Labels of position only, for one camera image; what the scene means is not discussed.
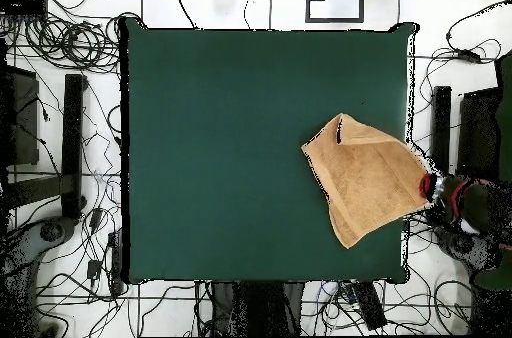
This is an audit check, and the tan terry towel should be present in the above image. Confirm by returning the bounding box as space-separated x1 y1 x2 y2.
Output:
300 112 435 250

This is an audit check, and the black flat box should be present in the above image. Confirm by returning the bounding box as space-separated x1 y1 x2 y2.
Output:
0 0 49 16

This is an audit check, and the black metal stand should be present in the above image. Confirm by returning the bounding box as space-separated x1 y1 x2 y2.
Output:
426 85 499 228
5 73 88 221

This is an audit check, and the black panel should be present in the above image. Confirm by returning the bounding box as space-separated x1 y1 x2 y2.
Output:
454 87 503 183
0 64 40 167

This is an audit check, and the green cloth piece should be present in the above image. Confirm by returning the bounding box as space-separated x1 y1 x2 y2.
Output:
473 51 512 292

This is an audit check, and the black oblong box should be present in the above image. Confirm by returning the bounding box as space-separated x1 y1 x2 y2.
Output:
350 281 388 332

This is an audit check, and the dark green table cloth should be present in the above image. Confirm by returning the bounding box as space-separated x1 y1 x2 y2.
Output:
118 16 419 285

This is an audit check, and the black power strip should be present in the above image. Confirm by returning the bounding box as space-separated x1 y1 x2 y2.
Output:
108 229 125 297

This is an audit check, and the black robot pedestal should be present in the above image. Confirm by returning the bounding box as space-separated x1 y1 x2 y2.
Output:
195 280 306 337

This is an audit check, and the coil of black cables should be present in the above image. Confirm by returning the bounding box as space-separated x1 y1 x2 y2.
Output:
23 13 121 73

